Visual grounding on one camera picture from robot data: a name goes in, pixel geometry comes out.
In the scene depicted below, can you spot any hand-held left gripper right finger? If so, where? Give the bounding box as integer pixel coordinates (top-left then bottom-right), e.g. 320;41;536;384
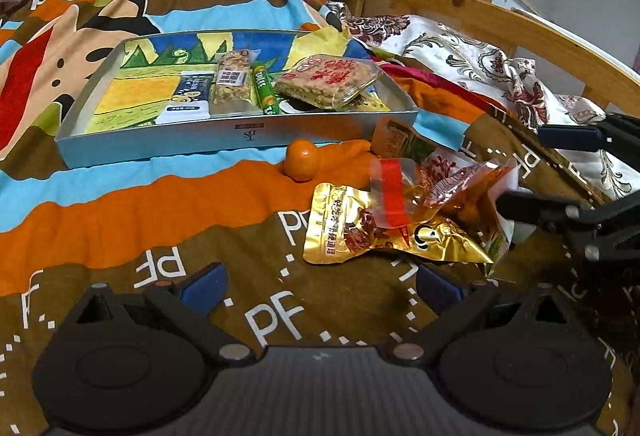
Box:
390;263;576;364

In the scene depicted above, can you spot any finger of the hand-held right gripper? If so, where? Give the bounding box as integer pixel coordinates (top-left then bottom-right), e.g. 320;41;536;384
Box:
537;112;640;154
494;188;640;267

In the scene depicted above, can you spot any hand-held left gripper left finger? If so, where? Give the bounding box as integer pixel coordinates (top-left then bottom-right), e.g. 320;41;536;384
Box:
67;261;253;364

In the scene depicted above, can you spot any clear orange snack packet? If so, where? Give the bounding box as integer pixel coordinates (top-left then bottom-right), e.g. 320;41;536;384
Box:
420;161;518;221

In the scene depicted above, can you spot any grey shallow tray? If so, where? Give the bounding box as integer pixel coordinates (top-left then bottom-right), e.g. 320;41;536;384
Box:
54;28;420;170

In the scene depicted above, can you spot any blue white snack packet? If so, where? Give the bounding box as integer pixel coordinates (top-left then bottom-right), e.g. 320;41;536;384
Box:
155;70;216;125

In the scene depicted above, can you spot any yellow snack packet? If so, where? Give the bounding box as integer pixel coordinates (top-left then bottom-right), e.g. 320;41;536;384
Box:
345;90;392;113

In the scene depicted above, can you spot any clear nut bar packet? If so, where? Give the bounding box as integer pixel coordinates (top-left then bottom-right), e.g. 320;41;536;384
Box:
209;50;253;117

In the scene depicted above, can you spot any green stick snack packet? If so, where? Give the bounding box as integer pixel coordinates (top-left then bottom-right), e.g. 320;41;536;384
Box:
250;62;281;115

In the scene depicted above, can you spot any rice cake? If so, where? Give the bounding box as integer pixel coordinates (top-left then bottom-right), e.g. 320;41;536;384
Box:
272;54;385;111

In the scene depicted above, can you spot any white green snack packet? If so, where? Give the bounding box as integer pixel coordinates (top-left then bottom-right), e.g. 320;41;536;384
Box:
482;216;516;261

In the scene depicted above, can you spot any colourful printed blanket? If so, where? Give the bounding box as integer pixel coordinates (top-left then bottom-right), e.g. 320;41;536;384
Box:
0;0;640;436

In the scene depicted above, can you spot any clear red snack packet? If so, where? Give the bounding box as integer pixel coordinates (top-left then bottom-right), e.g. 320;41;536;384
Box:
369;157;426;229

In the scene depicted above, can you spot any gold foil snack packet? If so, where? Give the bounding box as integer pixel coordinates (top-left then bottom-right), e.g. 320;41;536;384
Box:
302;182;496;265

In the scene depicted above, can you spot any floral patterned cloth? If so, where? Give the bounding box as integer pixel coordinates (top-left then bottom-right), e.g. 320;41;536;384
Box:
325;0;640;201

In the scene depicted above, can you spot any orange green snack packet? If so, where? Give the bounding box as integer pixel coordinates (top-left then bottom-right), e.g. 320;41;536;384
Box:
370;116;451;161

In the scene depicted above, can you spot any mandarin orange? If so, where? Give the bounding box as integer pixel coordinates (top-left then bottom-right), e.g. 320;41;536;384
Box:
283;139;319;181

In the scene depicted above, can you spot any wooden bed frame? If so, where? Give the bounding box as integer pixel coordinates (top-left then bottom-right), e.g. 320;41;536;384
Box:
357;0;640;117

